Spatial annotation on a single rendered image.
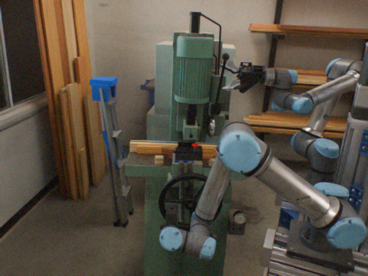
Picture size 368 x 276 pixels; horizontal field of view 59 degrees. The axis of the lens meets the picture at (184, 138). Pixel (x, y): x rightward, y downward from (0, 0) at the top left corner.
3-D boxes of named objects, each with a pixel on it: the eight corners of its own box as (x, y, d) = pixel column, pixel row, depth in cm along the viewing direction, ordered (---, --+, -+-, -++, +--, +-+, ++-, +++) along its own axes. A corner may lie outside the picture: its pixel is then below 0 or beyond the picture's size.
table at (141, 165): (121, 185, 152) (121, 173, 150) (130, 159, 181) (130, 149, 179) (250, 189, 154) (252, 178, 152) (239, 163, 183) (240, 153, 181)
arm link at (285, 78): (297, 88, 152) (299, 70, 149) (273, 88, 151) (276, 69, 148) (291, 86, 159) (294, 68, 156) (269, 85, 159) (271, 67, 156)
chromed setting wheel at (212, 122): (208, 141, 181) (210, 119, 176) (206, 133, 192) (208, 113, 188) (214, 141, 181) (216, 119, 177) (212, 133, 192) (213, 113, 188)
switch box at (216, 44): (210, 69, 187) (212, 40, 182) (208, 67, 197) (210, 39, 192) (220, 70, 188) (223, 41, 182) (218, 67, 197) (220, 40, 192)
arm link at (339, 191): (335, 210, 125) (343, 178, 121) (349, 231, 113) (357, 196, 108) (303, 207, 126) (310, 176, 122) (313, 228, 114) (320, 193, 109)
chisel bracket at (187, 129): (183, 142, 168) (184, 127, 165) (182, 133, 181) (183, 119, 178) (197, 143, 168) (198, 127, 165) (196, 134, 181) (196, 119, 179)
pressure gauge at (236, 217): (233, 226, 165) (234, 212, 162) (231, 222, 168) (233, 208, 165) (245, 227, 165) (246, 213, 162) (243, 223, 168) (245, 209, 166)
